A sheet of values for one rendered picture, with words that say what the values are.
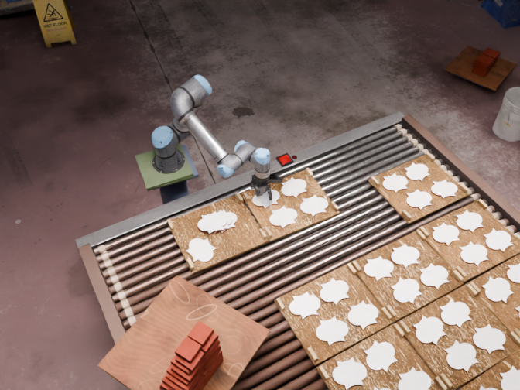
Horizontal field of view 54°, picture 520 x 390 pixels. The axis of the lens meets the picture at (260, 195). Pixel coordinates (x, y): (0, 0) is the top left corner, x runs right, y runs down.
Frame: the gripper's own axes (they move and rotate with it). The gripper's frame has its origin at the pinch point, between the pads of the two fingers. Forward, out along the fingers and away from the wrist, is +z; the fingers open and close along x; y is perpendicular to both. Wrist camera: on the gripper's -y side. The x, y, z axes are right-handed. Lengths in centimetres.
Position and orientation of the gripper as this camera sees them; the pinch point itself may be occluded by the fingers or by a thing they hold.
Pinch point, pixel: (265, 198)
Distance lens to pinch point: 275.4
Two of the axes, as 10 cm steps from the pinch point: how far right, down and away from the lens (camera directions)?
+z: 0.1, 6.5, 7.6
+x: 4.4, 6.8, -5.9
